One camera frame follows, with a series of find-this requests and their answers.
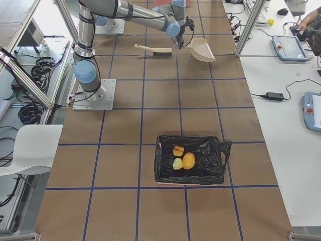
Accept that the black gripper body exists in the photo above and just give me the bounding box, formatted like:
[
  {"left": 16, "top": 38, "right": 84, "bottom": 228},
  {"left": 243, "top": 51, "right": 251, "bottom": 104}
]
[{"left": 175, "top": 35, "right": 184, "bottom": 45}]

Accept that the white plastic dustpan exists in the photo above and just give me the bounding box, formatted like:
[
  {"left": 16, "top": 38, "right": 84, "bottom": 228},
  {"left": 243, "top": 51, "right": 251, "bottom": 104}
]
[{"left": 186, "top": 38, "right": 216, "bottom": 62}]

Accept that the white hand brush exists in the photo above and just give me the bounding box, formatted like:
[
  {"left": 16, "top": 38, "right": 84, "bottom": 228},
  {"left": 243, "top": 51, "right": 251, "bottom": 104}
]
[{"left": 134, "top": 44, "right": 173, "bottom": 56}]

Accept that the pale food chunk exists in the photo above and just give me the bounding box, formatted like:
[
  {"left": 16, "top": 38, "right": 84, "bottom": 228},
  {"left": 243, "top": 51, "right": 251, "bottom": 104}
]
[
  {"left": 173, "top": 158, "right": 183, "bottom": 170},
  {"left": 173, "top": 145, "right": 185, "bottom": 157}
]

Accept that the brown potato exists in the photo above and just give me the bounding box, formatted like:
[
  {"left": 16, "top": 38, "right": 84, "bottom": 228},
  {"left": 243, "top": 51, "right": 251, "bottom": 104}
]
[{"left": 183, "top": 152, "right": 196, "bottom": 170}]

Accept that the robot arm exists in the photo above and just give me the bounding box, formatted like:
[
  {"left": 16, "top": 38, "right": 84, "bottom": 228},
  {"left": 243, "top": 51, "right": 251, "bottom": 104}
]
[
  {"left": 73, "top": 1, "right": 186, "bottom": 102},
  {"left": 96, "top": 16, "right": 118, "bottom": 32}
]

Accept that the pink plastic bin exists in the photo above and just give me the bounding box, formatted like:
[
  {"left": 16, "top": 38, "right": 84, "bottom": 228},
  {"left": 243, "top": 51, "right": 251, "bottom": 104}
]
[{"left": 154, "top": 0, "right": 190, "bottom": 7}]

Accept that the pink bin with black bag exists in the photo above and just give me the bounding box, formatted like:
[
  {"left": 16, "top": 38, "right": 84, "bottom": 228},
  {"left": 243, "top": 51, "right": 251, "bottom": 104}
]
[{"left": 154, "top": 135, "right": 232, "bottom": 185}]

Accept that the blue teach pendant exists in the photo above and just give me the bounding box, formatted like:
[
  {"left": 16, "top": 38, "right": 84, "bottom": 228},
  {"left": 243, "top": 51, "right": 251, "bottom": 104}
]
[{"left": 272, "top": 35, "right": 309, "bottom": 62}]

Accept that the black power brick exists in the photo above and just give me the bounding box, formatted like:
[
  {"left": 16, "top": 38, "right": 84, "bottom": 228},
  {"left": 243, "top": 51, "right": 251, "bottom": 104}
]
[{"left": 260, "top": 92, "right": 285, "bottom": 101}]

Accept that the person at desk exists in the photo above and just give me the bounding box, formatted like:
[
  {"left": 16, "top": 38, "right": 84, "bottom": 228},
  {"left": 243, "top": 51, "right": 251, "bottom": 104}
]
[{"left": 299, "top": 7, "right": 320, "bottom": 55}]

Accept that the white chair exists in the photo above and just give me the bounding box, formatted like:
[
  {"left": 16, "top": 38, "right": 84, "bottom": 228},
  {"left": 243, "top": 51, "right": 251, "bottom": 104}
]
[{"left": 1, "top": 125, "right": 63, "bottom": 176}]

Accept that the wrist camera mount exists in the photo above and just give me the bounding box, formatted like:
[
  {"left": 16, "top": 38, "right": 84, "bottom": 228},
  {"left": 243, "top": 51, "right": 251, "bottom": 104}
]
[{"left": 185, "top": 16, "right": 195, "bottom": 32}]

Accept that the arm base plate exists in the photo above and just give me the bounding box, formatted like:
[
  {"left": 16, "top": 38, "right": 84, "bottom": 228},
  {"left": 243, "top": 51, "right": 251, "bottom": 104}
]
[
  {"left": 95, "top": 18, "right": 125, "bottom": 35},
  {"left": 72, "top": 79, "right": 117, "bottom": 111}
]

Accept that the aluminium frame post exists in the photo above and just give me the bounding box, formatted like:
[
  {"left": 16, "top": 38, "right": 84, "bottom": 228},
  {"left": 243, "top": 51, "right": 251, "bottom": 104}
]
[{"left": 235, "top": 0, "right": 265, "bottom": 57}]

